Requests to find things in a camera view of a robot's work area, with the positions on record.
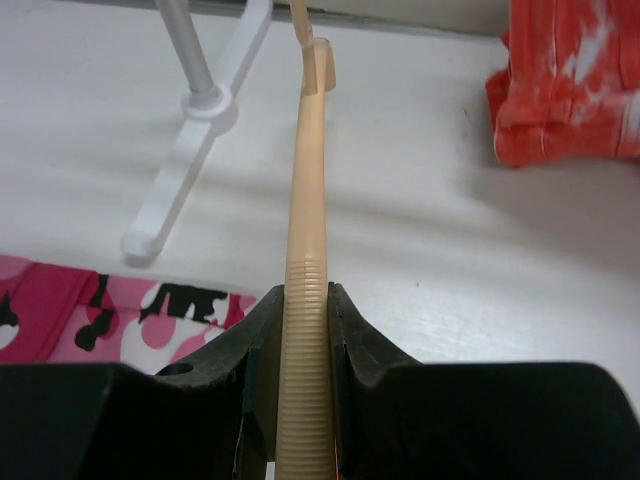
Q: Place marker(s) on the orange white patterned garment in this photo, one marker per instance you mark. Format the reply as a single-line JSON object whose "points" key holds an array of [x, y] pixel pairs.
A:
{"points": [[571, 84]]}

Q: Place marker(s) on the pink camouflage trousers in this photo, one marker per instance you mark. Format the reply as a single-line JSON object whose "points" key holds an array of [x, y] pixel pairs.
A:
{"points": [[52, 313]]}

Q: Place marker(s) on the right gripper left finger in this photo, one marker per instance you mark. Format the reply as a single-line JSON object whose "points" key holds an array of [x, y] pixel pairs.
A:
{"points": [[210, 415]]}

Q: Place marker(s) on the white clothes rack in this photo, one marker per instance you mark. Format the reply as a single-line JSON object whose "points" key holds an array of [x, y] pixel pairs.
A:
{"points": [[210, 111]]}

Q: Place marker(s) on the wooden clothes hanger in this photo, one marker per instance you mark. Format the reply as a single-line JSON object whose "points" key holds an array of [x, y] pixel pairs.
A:
{"points": [[305, 438]]}

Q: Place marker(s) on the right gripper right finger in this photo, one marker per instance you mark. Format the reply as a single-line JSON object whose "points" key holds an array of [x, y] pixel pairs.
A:
{"points": [[372, 439]]}

